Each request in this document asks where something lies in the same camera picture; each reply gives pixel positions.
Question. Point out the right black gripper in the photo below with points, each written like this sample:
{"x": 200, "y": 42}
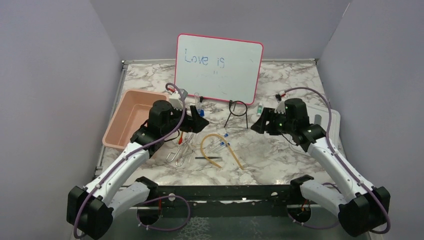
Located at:
{"x": 260, "y": 125}

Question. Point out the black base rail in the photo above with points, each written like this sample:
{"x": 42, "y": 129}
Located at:
{"x": 219, "y": 201}

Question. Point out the white plastic bin lid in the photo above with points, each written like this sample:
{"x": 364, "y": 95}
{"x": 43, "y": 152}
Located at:
{"x": 319, "y": 115}

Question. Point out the pink framed whiteboard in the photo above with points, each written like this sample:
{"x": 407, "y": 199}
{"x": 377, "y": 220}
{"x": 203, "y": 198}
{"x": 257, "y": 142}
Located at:
{"x": 217, "y": 68}

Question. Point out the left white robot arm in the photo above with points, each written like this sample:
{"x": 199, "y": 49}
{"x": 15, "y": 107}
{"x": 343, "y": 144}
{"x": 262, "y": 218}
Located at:
{"x": 91, "y": 209}

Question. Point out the black metal rod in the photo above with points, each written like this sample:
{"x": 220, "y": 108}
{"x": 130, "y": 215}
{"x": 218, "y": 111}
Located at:
{"x": 210, "y": 157}

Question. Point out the pink plastic bin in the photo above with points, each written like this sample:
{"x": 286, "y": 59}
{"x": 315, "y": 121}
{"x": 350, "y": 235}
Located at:
{"x": 132, "y": 111}

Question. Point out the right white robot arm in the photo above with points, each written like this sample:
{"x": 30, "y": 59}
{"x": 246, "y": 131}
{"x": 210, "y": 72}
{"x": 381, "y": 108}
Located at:
{"x": 359, "y": 206}

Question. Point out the graduated cylinder blue base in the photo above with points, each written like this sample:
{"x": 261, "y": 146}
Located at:
{"x": 198, "y": 104}

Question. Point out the black wire tripod stand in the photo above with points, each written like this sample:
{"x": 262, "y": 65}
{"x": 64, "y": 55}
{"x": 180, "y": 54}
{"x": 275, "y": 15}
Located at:
{"x": 232, "y": 107}

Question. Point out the yellow rubber tube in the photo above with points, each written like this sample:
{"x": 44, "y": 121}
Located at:
{"x": 229, "y": 148}

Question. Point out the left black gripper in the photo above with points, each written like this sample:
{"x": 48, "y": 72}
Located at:
{"x": 194, "y": 123}

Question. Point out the small green white vial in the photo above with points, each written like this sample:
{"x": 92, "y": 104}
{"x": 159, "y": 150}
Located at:
{"x": 259, "y": 109}

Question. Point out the metal crucible tongs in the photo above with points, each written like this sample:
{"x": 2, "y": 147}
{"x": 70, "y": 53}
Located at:
{"x": 177, "y": 156}

